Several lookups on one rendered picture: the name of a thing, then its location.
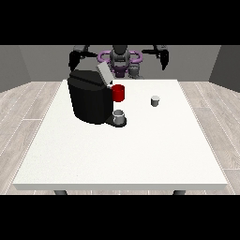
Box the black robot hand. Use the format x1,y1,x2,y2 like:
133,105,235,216
142,48,171,72
67,50,98,72

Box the pale grey machine lid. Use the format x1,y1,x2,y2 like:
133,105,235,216
96,61,113,85

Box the black coffee machine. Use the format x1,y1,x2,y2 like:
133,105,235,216
67,68,128,128

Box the red pod holder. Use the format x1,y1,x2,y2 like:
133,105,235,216
111,83,126,103

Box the grey robot trunk purple rings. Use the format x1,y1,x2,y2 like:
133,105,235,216
97,45,145,81

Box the small grey cup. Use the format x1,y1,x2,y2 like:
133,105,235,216
112,109,126,125

